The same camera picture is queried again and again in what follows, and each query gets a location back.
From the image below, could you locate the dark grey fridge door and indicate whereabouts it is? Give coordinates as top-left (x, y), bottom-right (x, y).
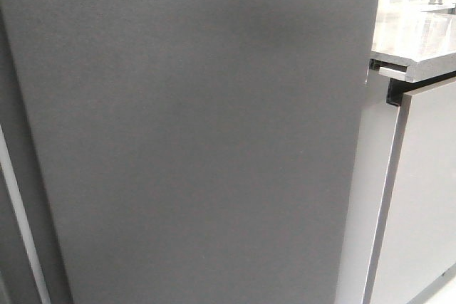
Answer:
top-left (1, 26), bottom-right (73, 303)
top-left (1, 0), bottom-right (378, 303)

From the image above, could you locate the grey kitchen counter cabinet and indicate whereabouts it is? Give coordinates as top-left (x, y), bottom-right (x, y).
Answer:
top-left (335, 1), bottom-right (455, 303)

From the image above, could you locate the left grey cabinet door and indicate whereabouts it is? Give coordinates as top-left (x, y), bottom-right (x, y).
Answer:
top-left (363, 78), bottom-right (455, 303)

